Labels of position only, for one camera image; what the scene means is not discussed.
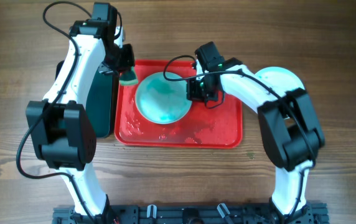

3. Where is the red plastic tray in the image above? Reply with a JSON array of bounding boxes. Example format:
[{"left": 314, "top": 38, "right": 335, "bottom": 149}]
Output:
[{"left": 115, "top": 60, "right": 243, "bottom": 149}]

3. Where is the left black cable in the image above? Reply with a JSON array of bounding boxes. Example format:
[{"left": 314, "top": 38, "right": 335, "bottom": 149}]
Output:
[{"left": 15, "top": 0, "right": 95, "bottom": 222}]

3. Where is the green yellow sponge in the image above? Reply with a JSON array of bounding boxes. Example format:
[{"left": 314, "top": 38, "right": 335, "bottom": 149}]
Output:
[{"left": 119, "top": 67, "right": 139, "bottom": 86}]

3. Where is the black water tray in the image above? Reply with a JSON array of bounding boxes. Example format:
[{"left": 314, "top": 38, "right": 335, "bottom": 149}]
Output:
[{"left": 57, "top": 66, "right": 118, "bottom": 138}]

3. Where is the black cable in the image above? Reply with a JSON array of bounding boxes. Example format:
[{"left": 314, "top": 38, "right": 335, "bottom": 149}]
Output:
[
  {"left": 162, "top": 54, "right": 317, "bottom": 215},
  {"left": 15, "top": 0, "right": 95, "bottom": 222}
]

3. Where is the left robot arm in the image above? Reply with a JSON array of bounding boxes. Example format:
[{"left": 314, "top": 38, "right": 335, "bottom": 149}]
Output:
[{"left": 24, "top": 2, "right": 138, "bottom": 223}]

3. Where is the right black cable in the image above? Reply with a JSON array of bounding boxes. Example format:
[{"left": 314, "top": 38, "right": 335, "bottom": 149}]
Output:
[{"left": 162, "top": 54, "right": 317, "bottom": 215}]

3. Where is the light blue plate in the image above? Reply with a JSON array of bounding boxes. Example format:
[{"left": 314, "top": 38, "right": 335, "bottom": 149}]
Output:
[
  {"left": 134, "top": 72, "right": 192, "bottom": 124},
  {"left": 255, "top": 67, "right": 305, "bottom": 92}
]

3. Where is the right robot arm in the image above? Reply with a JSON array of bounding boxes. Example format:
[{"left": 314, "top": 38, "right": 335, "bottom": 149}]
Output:
[{"left": 187, "top": 42, "right": 326, "bottom": 222}]

